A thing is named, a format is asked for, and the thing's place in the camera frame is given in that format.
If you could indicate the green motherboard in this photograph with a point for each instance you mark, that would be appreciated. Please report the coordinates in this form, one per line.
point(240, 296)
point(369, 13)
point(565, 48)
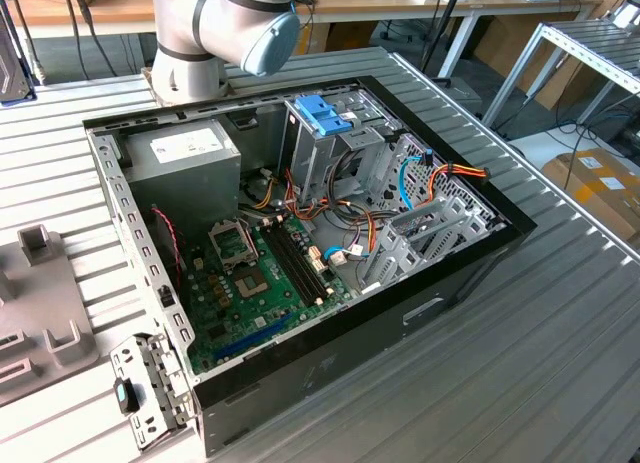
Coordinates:
point(235, 318)

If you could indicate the silver slot bracket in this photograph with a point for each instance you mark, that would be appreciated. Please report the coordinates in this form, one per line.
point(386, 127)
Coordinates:
point(127, 358)

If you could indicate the grey parts rack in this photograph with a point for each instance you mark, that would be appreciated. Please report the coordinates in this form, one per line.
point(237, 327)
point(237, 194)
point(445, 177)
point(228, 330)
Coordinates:
point(45, 303)

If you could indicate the beige board connector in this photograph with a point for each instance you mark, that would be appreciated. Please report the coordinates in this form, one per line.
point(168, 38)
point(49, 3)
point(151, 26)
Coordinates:
point(316, 260)

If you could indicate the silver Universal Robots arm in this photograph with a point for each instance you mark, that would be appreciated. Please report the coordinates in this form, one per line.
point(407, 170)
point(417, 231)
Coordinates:
point(185, 33)

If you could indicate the blue plastic bay latch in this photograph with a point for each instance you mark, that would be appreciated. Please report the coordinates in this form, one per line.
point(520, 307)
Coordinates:
point(320, 115)

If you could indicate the grey metal drive cage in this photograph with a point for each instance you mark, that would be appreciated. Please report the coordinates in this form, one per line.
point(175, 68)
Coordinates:
point(310, 158)

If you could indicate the wooden desk white frame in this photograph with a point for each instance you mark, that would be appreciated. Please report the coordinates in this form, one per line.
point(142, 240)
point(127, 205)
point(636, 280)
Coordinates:
point(400, 5)

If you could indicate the CPU socket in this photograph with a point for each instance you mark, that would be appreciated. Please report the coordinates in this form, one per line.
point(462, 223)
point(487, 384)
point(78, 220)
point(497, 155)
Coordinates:
point(252, 285)

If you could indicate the hard disk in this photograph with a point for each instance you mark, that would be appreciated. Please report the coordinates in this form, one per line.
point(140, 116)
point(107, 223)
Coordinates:
point(12, 58)

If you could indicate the metal slat shelf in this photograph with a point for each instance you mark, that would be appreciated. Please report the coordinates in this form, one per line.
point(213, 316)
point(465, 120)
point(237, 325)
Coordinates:
point(590, 43)

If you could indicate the labelled cardboard box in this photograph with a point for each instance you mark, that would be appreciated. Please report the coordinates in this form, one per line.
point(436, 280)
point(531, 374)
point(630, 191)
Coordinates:
point(590, 183)

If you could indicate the black RAM slot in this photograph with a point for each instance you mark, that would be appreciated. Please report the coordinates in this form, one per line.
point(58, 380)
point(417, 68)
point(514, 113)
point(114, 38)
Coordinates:
point(302, 260)
point(290, 268)

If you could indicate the black open PC case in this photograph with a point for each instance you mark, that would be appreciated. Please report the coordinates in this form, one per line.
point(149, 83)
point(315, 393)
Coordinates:
point(350, 363)

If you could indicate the blue expansion slot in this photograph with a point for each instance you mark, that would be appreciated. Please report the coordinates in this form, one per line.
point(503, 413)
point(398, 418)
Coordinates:
point(252, 336)

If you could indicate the black latch teal face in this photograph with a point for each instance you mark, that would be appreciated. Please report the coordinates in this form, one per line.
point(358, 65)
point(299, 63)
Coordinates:
point(131, 395)

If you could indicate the black tripod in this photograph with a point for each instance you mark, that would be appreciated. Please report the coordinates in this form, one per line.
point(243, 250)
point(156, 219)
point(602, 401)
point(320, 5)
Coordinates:
point(440, 33)

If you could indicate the grey metal disk bay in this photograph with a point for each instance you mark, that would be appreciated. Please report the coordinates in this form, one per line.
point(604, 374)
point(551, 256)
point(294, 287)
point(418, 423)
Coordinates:
point(390, 243)

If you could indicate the grey power supply unit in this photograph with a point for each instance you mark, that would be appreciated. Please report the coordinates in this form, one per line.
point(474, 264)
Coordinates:
point(185, 193)

